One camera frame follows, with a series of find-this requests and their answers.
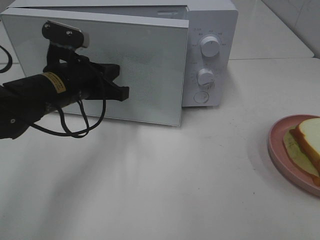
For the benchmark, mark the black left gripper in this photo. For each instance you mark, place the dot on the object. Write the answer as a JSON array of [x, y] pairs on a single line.
[[59, 86]]

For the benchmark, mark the round door release button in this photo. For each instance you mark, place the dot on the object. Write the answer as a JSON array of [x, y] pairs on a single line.
[[201, 97]]

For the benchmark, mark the pink round plate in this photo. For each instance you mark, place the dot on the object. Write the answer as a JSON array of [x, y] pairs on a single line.
[[280, 159]]

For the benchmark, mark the white bread sandwich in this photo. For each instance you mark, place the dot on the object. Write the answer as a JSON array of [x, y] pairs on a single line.
[[302, 145]]

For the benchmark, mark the white microwave door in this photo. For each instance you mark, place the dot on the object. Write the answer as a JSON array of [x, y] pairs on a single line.
[[150, 51]]

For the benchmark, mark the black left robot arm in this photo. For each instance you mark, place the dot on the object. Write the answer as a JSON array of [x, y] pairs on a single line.
[[12, 128]]

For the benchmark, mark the white microwave oven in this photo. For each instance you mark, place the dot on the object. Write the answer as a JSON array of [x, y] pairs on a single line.
[[199, 17]]

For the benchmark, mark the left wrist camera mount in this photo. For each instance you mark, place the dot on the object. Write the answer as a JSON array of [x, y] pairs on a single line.
[[64, 40]]

